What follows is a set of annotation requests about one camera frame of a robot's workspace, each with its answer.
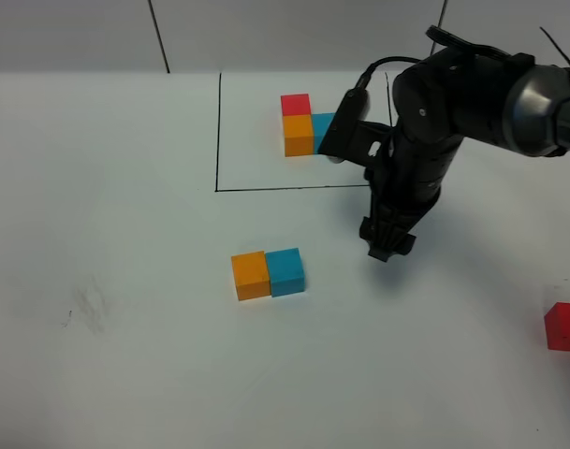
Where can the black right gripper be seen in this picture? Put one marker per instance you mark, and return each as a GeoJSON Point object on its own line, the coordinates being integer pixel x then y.
{"type": "Point", "coordinates": [404, 191]}

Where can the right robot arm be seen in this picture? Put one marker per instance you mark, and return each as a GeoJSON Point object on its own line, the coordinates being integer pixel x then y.
{"type": "Point", "coordinates": [466, 90]}

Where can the blue template block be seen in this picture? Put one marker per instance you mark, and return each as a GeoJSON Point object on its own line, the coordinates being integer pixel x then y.
{"type": "Point", "coordinates": [321, 123]}

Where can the orange template block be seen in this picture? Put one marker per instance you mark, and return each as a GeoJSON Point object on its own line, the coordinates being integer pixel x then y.
{"type": "Point", "coordinates": [298, 135]}

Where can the red template block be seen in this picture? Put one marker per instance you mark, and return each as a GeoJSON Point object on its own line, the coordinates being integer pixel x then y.
{"type": "Point", "coordinates": [295, 104]}

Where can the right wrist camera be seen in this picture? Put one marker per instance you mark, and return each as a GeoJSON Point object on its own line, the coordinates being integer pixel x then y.
{"type": "Point", "coordinates": [351, 138]}

